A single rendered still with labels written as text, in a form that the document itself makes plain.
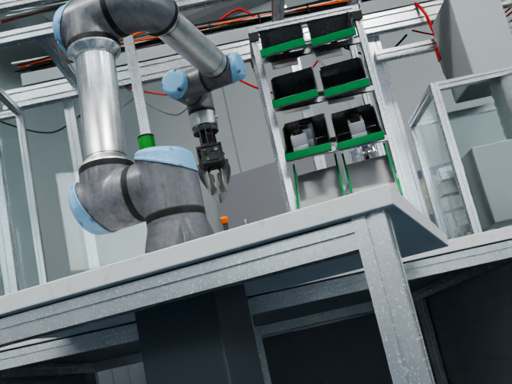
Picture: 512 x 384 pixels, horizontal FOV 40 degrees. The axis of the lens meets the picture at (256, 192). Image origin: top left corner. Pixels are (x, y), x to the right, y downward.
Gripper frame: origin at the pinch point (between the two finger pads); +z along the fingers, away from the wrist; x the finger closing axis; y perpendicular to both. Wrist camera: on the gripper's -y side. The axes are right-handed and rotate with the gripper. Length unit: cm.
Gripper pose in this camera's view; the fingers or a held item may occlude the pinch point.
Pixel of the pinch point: (220, 198)
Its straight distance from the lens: 194.5
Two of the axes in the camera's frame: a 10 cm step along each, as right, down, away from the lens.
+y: -0.2, -2.3, -9.7
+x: 9.8, -2.1, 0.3
